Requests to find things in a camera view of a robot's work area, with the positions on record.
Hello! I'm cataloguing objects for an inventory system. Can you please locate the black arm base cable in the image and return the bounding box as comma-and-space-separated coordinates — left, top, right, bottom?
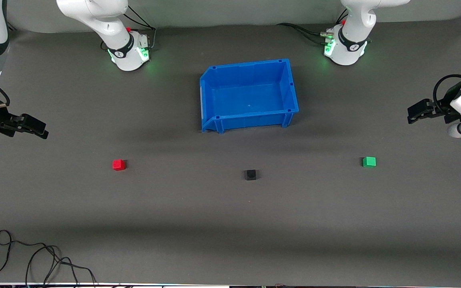
120, 6, 157, 52
277, 23, 335, 45

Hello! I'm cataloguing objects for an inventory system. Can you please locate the blue plastic storage bin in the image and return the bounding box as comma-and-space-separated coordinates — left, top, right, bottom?
199, 59, 299, 134

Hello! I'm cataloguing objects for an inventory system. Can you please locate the black right arm base cable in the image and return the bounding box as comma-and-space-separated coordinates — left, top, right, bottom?
120, 6, 157, 52

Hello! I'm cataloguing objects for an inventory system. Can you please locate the thin black loose cable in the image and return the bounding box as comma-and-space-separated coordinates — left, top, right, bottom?
0, 230, 97, 285

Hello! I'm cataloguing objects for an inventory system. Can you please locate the black left arm base cable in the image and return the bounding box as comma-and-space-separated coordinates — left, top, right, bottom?
277, 23, 335, 45

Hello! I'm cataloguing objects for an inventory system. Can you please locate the dark grey table mat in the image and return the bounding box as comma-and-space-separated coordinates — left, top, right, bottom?
0, 16, 461, 285

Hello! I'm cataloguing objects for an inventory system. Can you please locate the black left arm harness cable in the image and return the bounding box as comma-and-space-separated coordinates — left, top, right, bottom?
433, 74, 461, 114

